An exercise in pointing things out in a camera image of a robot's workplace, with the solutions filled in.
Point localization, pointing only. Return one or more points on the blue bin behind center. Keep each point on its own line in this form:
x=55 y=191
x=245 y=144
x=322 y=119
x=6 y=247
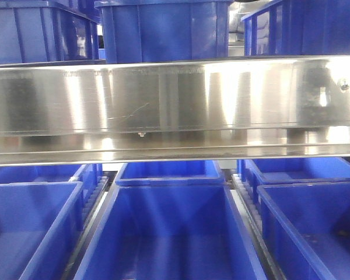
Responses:
x=169 y=173

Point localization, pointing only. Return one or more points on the blue bin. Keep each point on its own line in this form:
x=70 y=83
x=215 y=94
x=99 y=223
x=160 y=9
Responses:
x=306 y=228
x=171 y=232
x=44 y=31
x=88 y=174
x=40 y=224
x=154 y=31
x=298 y=28
x=257 y=172
x=169 y=173

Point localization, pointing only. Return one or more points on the blue bin behind right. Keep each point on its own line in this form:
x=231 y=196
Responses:
x=257 y=172

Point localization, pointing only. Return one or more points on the blue bin behind left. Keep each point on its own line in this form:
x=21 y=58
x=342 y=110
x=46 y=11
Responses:
x=88 y=174

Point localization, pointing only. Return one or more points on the blue bin lower center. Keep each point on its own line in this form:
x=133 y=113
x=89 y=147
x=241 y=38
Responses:
x=171 y=232

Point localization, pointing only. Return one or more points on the white roller track right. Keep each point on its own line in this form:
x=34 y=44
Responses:
x=253 y=223

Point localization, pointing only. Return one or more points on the blue bin upper center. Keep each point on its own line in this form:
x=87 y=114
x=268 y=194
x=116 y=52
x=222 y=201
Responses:
x=154 y=31

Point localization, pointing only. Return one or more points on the blue bin upper right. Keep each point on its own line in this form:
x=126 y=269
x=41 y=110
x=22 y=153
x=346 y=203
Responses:
x=298 y=28

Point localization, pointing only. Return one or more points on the blue bin lower left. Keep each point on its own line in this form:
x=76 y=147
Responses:
x=40 y=224

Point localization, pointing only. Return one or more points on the blue bin lower right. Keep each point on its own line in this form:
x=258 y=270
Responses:
x=306 y=228

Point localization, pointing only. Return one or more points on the blue bin upper left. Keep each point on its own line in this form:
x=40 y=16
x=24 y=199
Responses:
x=44 y=31

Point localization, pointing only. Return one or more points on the stainless steel shelf front rail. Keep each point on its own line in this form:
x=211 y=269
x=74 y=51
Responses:
x=232 y=108

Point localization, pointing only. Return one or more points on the rail screw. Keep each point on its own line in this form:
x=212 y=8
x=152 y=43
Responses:
x=344 y=85

